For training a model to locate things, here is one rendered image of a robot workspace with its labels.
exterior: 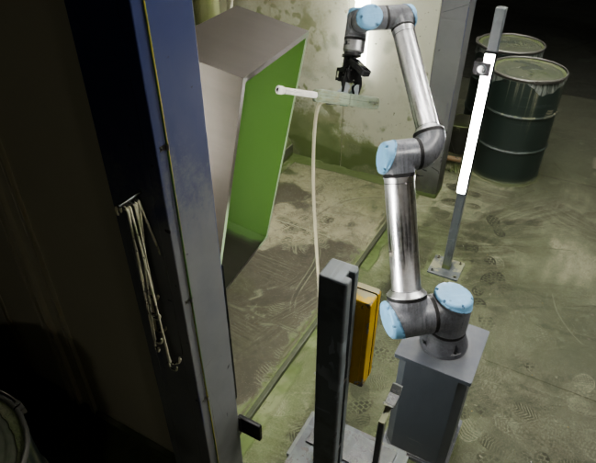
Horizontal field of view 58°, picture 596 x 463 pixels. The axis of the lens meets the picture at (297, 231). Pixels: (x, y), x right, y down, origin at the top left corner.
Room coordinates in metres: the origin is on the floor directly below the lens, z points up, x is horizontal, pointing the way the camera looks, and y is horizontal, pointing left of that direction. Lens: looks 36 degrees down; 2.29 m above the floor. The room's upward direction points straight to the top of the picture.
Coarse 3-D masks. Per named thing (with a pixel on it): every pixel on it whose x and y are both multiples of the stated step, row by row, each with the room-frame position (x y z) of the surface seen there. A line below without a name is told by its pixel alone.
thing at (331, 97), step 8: (280, 88) 1.91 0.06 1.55; (288, 88) 1.94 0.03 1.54; (312, 96) 1.98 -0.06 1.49; (320, 96) 1.98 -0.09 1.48; (328, 96) 2.00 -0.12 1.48; (336, 96) 2.02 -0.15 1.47; (344, 96) 2.04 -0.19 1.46; (352, 96) 2.06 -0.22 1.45; (360, 96) 2.08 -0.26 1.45; (368, 96) 2.10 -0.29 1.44; (328, 104) 2.21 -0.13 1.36; (336, 104) 2.03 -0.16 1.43; (344, 104) 2.03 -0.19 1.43; (352, 104) 2.05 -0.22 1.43; (360, 104) 2.07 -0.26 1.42; (368, 104) 2.09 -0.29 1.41; (376, 104) 2.11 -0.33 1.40
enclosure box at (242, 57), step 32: (224, 32) 2.15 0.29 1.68; (256, 32) 2.21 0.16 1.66; (288, 32) 2.27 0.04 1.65; (224, 64) 1.86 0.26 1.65; (256, 64) 1.91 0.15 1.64; (288, 64) 2.37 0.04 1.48; (224, 96) 1.82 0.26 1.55; (256, 96) 2.44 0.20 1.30; (288, 96) 2.38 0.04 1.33; (224, 128) 1.82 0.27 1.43; (256, 128) 2.45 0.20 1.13; (288, 128) 2.37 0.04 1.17; (224, 160) 1.83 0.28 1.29; (256, 160) 2.45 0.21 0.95; (224, 192) 1.84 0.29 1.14; (256, 192) 2.46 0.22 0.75; (224, 224) 1.84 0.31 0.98; (256, 224) 2.46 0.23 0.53; (224, 256) 2.23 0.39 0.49
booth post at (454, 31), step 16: (448, 0) 3.63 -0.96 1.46; (464, 0) 3.58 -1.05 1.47; (448, 16) 3.62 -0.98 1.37; (464, 16) 3.57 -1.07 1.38; (448, 32) 3.61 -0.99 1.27; (464, 32) 3.56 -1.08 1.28; (448, 48) 3.60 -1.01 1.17; (464, 48) 3.62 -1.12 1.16; (448, 64) 3.59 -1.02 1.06; (464, 64) 3.70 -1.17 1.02; (432, 80) 3.64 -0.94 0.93; (448, 80) 3.58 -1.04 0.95; (432, 96) 3.63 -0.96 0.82; (448, 96) 3.57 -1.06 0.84; (448, 112) 3.57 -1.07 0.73; (448, 128) 3.59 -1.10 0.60; (448, 144) 3.68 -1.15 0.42; (416, 176) 3.64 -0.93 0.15; (432, 176) 3.58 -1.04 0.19; (416, 192) 3.63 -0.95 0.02; (432, 192) 3.57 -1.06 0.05
